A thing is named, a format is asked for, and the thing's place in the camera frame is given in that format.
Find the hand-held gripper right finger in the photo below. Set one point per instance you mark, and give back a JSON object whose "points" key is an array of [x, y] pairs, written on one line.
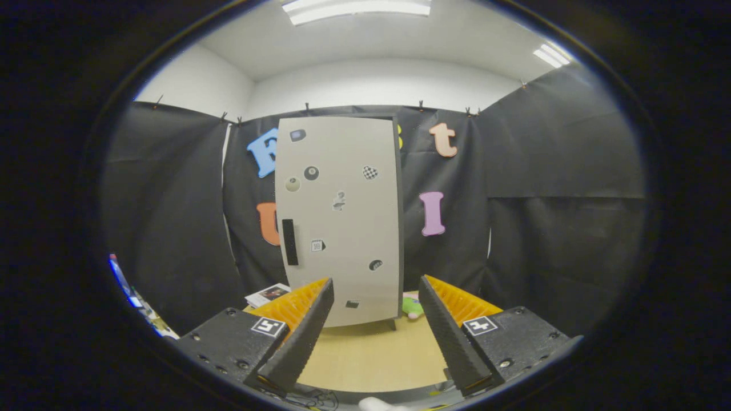
{"points": [[451, 342]]}

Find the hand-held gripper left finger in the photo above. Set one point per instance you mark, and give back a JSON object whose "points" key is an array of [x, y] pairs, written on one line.
{"points": [[302, 342]]}

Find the grey shoe cabinet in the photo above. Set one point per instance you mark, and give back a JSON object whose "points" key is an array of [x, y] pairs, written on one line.
{"points": [[400, 240]]}

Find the grey shoe cabinet door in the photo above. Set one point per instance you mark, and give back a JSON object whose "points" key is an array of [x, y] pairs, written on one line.
{"points": [[342, 228]]}

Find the pink and green plush toy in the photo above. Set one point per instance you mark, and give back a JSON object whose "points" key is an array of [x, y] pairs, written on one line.
{"points": [[411, 308]]}

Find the white book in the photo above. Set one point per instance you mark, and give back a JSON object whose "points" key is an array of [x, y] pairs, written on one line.
{"points": [[265, 294]]}

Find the blurred colourful clutter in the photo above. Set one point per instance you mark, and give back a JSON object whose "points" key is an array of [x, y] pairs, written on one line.
{"points": [[140, 305]]}

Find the black backdrop cloth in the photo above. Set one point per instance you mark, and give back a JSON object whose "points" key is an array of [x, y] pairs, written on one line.
{"points": [[542, 171]]}

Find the small ceiling light panel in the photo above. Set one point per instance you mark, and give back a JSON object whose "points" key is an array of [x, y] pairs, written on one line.
{"points": [[551, 55]]}

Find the long ceiling light panel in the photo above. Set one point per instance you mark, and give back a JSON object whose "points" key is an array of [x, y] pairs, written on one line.
{"points": [[357, 8]]}

